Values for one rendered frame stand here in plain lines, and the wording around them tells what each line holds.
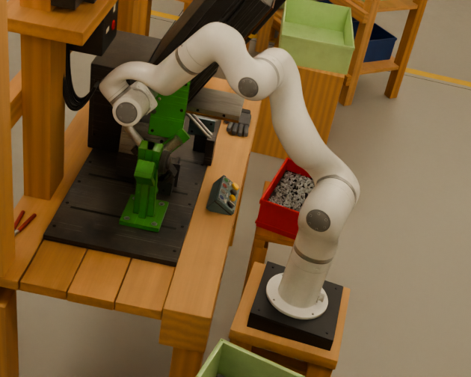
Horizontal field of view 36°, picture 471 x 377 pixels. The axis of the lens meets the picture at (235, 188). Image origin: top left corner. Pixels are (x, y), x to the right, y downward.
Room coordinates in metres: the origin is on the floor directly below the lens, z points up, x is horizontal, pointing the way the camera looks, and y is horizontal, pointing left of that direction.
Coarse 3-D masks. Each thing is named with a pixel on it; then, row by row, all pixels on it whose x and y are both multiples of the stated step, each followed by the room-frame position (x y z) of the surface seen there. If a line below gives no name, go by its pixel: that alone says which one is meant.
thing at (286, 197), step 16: (288, 160) 2.33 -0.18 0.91; (288, 176) 2.27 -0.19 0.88; (304, 176) 2.29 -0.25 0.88; (272, 192) 2.15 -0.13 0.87; (288, 192) 2.17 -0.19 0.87; (304, 192) 2.18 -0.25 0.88; (272, 208) 2.03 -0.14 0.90; (288, 208) 2.01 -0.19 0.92; (256, 224) 2.04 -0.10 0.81; (272, 224) 2.02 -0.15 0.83; (288, 224) 2.01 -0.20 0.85
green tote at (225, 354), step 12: (216, 348) 1.29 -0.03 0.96; (228, 348) 1.31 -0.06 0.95; (240, 348) 1.31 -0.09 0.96; (216, 360) 1.29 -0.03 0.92; (228, 360) 1.31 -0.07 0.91; (240, 360) 1.30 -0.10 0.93; (252, 360) 1.29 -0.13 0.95; (264, 360) 1.28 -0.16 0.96; (204, 372) 1.21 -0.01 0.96; (216, 372) 1.31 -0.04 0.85; (228, 372) 1.31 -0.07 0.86; (240, 372) 1.30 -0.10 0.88; (252, 372) 1.29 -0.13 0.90; (264, 372) 1.28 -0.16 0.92; (276, 372) 1.27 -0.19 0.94; (288, 372) 1.26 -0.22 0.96
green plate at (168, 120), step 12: (156, 96) 2.11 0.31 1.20; (168, 96) 2.11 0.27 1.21; (180, 96) 2.11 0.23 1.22; (156, 108) 2.10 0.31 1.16; (168, 108) 2.10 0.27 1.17; (180, 108) 2.10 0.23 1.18; (156, 120) 2.09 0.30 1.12; (168, 120) 2.09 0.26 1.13; (180, 120) 2.09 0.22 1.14; (156, 132) 2.08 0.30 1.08; (168, 132) 2.08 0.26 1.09
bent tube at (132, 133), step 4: (148, 88) 2.05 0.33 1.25; (152, 92) 2.05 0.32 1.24; (156, 92) 2.08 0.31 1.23; (124, 128) 2.03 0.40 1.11; (128, 128) 2.02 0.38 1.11; (132, 128) 2.03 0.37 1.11; (128, 132) 2.02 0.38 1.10; (132, 132) 2.02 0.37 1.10; (136, 132) 2.03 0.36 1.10; (132, 136) 2.02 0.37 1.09; (136, 136) 2.02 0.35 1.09; (140, 136) 2.03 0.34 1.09; (132, 140) 2.02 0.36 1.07; (136, 140) 2.01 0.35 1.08; (140, 140) 2.02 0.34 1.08; (136, 144) 2.01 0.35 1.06
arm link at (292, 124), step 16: (272, 48) 1.78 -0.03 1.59; (288, 64) 1.74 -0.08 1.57; (288, 80) 1.72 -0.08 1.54; (272, 96) 1.72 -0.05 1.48; (288, 96) 1.70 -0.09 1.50; (272, 112) 1.69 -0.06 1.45; (288, 112) 1.66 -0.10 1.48; (304, 112) 1.67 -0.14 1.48; (288, 128) 1.63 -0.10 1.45; (304, 128) 1.64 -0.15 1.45; (288, 144) 1.63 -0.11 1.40; (304, 144) 1.62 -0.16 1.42; (320, 144) 1.64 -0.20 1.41; (304, 160) 1.62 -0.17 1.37; (320, 160) 1.63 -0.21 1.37; (336, 160) 1.67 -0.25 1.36; (320, 176) 1.66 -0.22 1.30; (336, 176) 1.65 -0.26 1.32; (352, 176) 1.67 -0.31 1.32
